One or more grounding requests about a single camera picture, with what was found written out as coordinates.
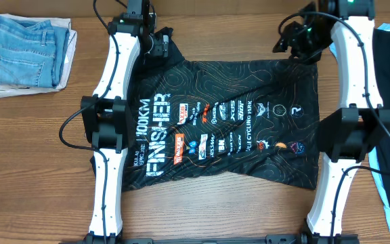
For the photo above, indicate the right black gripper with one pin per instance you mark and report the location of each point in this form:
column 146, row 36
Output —
column 288, row 41

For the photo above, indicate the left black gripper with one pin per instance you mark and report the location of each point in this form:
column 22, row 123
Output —
column 162, row 48

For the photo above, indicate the black cycling jersey orange lines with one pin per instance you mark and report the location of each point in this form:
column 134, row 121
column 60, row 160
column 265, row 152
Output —
column 203, row 118

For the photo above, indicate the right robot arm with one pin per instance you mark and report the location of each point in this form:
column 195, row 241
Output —
column 361, row 120

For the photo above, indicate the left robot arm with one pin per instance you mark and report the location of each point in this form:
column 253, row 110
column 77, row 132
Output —
column 107, row 118

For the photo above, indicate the folded blue jeans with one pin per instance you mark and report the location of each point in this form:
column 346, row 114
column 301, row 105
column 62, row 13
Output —
column 31, row 53

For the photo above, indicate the folded white cloth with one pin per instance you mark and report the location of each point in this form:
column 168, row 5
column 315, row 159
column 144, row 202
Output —
column 18, row 90

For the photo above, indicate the light blue t-shirt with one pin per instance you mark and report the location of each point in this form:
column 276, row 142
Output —
column 373, row 163

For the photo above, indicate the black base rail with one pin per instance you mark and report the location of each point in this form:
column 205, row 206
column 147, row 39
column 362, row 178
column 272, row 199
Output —
column 269, row 239

